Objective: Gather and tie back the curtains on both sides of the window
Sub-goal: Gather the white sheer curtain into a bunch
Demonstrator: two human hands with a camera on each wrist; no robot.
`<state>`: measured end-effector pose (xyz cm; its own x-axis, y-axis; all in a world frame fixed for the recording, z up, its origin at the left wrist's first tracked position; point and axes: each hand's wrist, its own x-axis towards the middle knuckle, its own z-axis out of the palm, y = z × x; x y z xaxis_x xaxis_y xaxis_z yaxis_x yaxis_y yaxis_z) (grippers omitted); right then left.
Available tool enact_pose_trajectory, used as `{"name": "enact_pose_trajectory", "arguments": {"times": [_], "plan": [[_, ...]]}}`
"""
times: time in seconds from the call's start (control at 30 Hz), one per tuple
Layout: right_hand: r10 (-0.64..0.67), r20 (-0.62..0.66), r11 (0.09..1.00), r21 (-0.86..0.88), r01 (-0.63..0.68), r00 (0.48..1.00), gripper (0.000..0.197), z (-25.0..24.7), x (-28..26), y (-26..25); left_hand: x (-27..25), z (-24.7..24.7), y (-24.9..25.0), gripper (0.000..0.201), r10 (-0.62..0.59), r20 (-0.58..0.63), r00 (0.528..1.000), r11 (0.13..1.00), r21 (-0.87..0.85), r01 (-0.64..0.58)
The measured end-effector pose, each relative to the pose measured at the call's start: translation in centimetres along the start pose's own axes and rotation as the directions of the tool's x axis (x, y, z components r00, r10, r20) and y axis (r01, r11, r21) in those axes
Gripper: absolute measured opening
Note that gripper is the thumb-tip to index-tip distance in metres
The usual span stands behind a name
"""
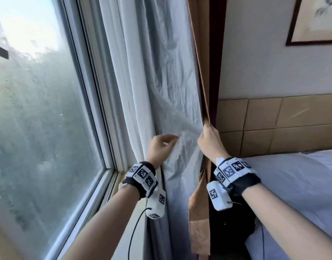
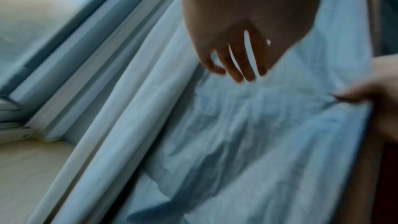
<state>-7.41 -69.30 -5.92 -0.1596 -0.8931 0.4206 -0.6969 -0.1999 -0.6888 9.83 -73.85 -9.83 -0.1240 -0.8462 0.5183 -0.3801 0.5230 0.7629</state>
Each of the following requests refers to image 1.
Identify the dark framed picture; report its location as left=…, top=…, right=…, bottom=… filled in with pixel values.
left=286, top=0, right=332, bottom=47

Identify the white curtain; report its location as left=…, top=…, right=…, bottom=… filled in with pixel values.
left=98, top=0, right=171, bottom=260

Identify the person's left forearm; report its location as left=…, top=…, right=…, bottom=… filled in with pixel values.
left=61, top=184, right=141, bottom=260

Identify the person's right hand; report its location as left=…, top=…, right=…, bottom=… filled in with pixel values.
left=197, top=122, right=231, bottom=165

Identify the black marker wristband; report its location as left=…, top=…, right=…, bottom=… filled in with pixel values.
left=214, top=157, right=262, bottom=197
left=122, top=161, right=159, bottom=199

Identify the brown curtain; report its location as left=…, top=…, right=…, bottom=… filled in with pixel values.
left=138, top=0, right=228, bottom=260

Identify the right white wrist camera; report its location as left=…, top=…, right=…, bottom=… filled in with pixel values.
left=206, top=181, right=233, bottom=212

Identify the white pillow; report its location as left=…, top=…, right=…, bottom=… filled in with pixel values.
left=243, top=148, right=332, bottom=233

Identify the person's right forearm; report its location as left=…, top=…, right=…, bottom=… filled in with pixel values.
left=240, top=184, right=332, bottom=260

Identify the left black marker wristband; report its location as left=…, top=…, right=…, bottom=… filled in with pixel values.
left=122, top=161, right=159, bottom=199

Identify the right black marker wristband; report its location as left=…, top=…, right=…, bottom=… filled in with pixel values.
left=214, top=157, right=262, bottom=197

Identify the beige window sill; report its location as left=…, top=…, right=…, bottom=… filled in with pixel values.
left=111, top=172, right=151, bottom=260

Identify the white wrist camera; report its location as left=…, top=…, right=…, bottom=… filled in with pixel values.
left=145, top=186, right=167, bottom=220
left=206, top=181, right=233, bottom=212

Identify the black camera cable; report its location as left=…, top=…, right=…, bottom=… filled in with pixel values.
left=127, top=207, right=153, bottom=260
left=259, top=224, right=266, bottom=260

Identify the right black camera cable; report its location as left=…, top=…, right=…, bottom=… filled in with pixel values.
left=259, top=224, right=266, bottom=260

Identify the left black camera cable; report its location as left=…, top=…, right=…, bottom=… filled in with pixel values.
left=127, top=207, right=153, bottom=260

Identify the glass window with frame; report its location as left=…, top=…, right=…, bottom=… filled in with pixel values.
left=0, top=0, right=128, bottom=260

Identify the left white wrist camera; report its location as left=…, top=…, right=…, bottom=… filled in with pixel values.
left=145, top=186, right=167, bottom=220

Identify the person's left hand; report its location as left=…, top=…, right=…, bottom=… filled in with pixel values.
left=146, top=134, right=179, bottom=170

